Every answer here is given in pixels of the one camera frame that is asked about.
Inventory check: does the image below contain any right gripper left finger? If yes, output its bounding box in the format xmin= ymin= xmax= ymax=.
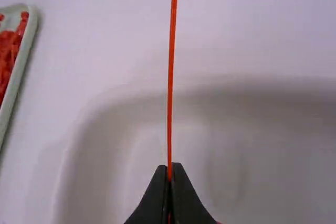
xmin=124 ymin=165 xmax=169 ymax=224

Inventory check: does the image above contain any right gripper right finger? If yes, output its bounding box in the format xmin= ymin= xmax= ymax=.
xmin=171 ymin=162 xmax=219 ymax=224

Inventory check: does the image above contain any orange cable tie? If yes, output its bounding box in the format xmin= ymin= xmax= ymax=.
xmin=166 ymin=0 xmax=181 ymax=224

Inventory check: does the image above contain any pale tray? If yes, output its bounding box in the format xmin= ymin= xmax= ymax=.
xmin=0 ymin=3 xmax=41 ymax=154

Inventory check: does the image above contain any row of orange cable ties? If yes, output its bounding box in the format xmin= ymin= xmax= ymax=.
xmin=0 ymin=10 xmax=29 ymax=106

